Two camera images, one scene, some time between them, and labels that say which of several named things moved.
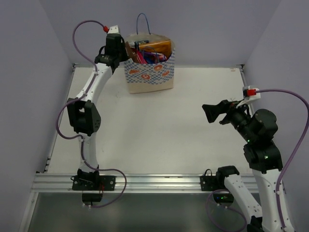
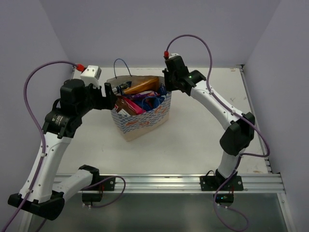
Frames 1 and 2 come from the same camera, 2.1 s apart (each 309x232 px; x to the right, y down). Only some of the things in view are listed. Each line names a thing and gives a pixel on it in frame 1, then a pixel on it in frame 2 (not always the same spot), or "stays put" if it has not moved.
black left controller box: [91, 197] stays put
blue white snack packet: [135, 44] → [119, 90]
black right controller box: [223, 197] stays put
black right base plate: [212, 183] stays put
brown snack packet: [131, 52] → [121, 105]
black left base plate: [93, 182] stays put
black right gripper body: [239, 119] → [170, 80]
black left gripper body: [123, 51] → [107, 94]
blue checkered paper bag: [153, 77] → [135, 126]
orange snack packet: [161, 46] → [149, 84]
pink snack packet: [140, 57] → [137, 109]
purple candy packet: [150, 57] → [139, 96]
